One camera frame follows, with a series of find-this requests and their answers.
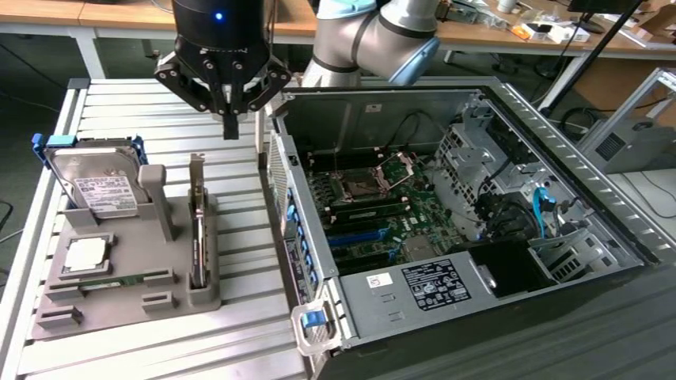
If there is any black slanted pole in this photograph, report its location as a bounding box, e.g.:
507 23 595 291
536 0 648 116

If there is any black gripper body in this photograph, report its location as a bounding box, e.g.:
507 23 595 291
171 0 272 116

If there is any long wooden desk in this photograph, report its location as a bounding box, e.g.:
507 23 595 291
0 0 319 80

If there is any blue disk caddy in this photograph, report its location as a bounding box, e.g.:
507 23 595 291
32 133 150 175

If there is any metal disk bay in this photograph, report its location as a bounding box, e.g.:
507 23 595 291
436 104 531 193

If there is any grey power supply unit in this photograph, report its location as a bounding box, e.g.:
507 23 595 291
339 256 480 342

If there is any grey parts rack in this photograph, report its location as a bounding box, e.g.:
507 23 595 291
30 164 223 340

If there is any blue expansion slot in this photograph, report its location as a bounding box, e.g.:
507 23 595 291
326 228 394 247

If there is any graphics card with fan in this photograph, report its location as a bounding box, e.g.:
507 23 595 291
188 153 210 289

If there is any black monitor stand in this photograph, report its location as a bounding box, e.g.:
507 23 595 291
566 0 608 34

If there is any open black PC case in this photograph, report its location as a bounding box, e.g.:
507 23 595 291
255 77 664 380

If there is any green motherboard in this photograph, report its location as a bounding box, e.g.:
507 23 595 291
306 152 476 277

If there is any black expansion slot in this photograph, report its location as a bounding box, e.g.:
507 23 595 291
335 253 391 275

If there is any metal socket cover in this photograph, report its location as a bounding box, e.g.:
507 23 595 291
372 152 424 188

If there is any CPU socket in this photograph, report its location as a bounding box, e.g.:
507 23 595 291
330 168 395 202

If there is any green RAM stick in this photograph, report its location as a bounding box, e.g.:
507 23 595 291
52 275 150 292

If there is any coiled black cable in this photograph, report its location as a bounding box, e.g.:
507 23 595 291
558 105 604 138

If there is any white and black box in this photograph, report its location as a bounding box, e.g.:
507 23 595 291
519 21 555 41

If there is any silver hard disk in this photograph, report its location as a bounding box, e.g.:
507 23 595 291
44 146 142 221

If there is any cluttered wooden desk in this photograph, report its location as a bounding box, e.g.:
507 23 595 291
435 0 676 116

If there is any silver CPU chip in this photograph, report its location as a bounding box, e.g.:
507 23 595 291
63 238 114 273

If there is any grey machine with aluminium frame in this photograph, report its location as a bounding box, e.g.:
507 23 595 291
578 66 676 176

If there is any blue data wire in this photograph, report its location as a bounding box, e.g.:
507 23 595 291
532 185 556 241

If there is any black installed RAM stick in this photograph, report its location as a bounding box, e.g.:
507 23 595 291
330 200 412 223

